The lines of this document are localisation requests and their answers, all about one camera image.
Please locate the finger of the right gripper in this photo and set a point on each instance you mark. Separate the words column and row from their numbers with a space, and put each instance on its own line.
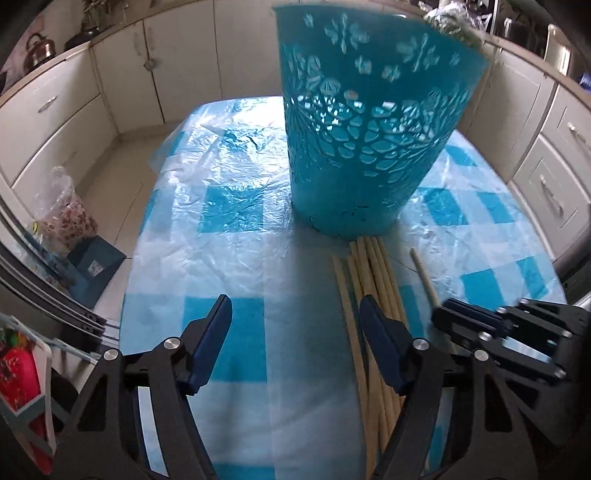
column 476, row 328
column 534, row 317

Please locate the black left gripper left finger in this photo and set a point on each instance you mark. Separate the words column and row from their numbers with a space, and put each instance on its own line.
column 104, row 435

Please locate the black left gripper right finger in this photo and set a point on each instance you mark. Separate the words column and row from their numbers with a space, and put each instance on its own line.
column 458, row 420

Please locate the wooden chopstick apart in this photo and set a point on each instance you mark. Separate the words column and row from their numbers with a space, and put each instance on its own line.
column 425, row 279

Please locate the wooden chopstick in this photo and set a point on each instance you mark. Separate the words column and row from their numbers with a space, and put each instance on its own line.
column 393, row 293
column 365, row 272
column 361, row 380
column 378, row 276
column 378, row 432

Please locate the white kitchen cabinets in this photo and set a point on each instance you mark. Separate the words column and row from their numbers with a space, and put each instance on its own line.
column 528, row 120

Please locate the red and white chair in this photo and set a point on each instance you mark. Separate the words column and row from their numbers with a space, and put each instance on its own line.
column 36, row 399

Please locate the blue dustpan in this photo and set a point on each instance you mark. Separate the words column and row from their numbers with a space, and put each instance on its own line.
column 88, row 268

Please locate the floral bin with plastic bag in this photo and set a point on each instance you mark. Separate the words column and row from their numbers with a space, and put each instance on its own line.
column 59, row 213

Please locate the teal perforated plastic basket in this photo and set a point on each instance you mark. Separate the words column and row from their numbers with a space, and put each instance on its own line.
column 370, row 101

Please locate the blue checkered plastic tablecloth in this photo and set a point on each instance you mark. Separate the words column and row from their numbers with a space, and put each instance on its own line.
column 282, row 402

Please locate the bag of vegetables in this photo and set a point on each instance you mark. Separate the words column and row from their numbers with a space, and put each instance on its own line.
column 457, row 21

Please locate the metal kettle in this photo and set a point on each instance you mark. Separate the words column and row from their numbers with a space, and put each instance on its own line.
column 39, row 50

